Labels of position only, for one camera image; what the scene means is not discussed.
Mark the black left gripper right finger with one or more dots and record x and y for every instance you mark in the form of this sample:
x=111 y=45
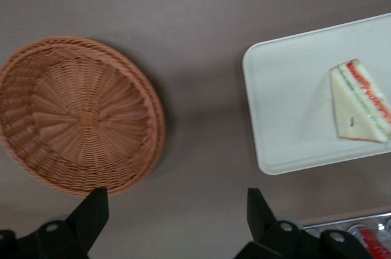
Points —
x=265 y=231

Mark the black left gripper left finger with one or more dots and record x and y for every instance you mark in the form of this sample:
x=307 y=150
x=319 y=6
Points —
x=82 y=228

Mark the triangular sandwich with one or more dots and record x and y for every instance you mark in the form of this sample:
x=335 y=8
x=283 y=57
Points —
x=351 y=109

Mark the brown round wicker basket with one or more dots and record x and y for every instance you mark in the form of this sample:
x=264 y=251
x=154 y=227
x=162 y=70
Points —
x=76 y=118

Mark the cream rectangular plastic tray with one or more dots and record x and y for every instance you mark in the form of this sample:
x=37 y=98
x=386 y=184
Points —
x=287 y=112

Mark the clear acrylic bottle rack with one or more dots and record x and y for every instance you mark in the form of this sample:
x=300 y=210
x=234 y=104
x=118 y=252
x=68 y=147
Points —
x=336 y=225

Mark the red cola bottle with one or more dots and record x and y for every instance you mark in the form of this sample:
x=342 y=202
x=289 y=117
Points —
x=375 y=243

